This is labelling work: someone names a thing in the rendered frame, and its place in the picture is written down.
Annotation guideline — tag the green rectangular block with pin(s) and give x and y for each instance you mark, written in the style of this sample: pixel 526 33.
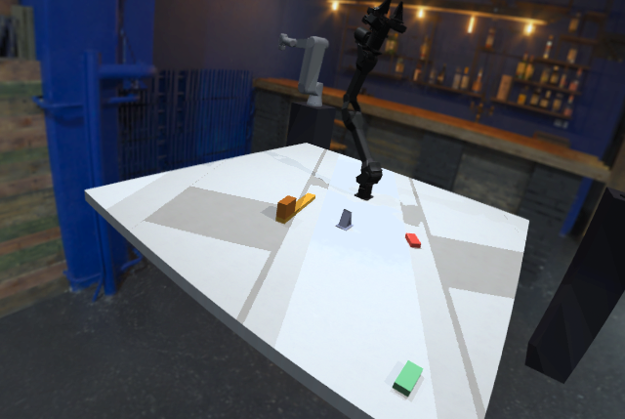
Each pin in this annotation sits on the green rectangular block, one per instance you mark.
pixel 407 378

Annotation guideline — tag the red rectangular block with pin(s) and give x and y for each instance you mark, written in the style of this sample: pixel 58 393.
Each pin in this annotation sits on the red rectangular block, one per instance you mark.
pixel 412 240

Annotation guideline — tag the orange bar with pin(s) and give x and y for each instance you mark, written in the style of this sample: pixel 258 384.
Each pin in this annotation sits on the orange bar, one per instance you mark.
pixel 288 207

